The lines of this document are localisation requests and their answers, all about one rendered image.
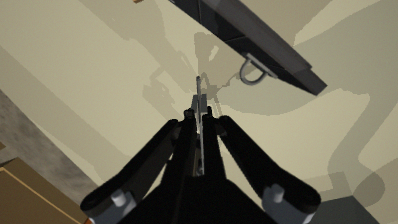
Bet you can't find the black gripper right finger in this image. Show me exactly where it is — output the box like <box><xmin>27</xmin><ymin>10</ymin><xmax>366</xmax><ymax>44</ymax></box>
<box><xmin>201</xmin><ymin>94</ymin><xmax>321</xmax><ymax>224</ymax></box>

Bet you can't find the brown wooden cabinet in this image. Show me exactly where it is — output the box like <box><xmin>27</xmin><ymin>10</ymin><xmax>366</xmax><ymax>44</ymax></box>
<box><xmin>169</xmin><ymin>0</ymin><xmax>328</xmax><ymax>96</ymax></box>

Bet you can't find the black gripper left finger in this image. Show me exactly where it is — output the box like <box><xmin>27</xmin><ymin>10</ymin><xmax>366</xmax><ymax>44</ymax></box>
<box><xmin>80</xmin><ymin>95</ymin><xmax>199</xmax><ymax>224</ymax></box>

